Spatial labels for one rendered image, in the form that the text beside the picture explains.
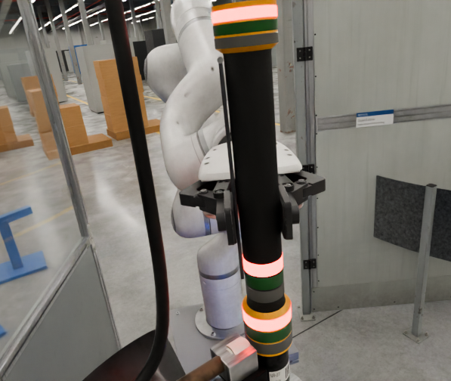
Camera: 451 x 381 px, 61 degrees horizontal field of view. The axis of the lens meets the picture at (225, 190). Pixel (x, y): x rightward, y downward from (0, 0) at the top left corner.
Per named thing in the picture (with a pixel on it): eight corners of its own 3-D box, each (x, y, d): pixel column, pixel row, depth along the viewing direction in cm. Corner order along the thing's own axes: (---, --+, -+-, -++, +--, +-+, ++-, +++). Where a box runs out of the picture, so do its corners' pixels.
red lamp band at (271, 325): (264, 339, 32) (264, 327, 31) (233, 313, 35) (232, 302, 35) (301, 315, 34) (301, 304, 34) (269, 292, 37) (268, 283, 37)
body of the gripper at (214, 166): (288, 181, 48) (307, 221, 37) (206, 190, 48) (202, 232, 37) (285, 121, 45) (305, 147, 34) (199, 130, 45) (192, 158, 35)
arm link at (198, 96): (134, 50, 68) (157, 176, 50) (215, 7, 66) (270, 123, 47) (159, 87, 75) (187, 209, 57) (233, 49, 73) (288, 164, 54)
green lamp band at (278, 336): (265, 351, 32) (264, 340, 32) (234, 324, 36) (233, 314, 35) (302, 326, 35) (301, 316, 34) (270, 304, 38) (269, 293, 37)
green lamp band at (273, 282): (262, 295, 31) (261, 283, 31) (237, 278, 34) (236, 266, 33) (291, 279, 33) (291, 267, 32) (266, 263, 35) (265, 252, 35)
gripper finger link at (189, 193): (233, 176, 42) (263, 189, 38) (168, 196, 39) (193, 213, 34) (232, 165, 42) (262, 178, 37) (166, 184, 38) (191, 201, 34)
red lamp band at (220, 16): (238, 19, 23) (237, 6, 23) (199, 26, 26) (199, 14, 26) (291, 15, 25) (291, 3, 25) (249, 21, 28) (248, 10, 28)
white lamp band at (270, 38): (240, 48, 23) (239, 35, 23) (202, 51, 27) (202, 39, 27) (292, 41, 26) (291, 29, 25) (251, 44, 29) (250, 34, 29)
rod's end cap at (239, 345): (235, 355, 32) (253, 343, 33) (221, 342, 34) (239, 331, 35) (237, 373, 33) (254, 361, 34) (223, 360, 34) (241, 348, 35)
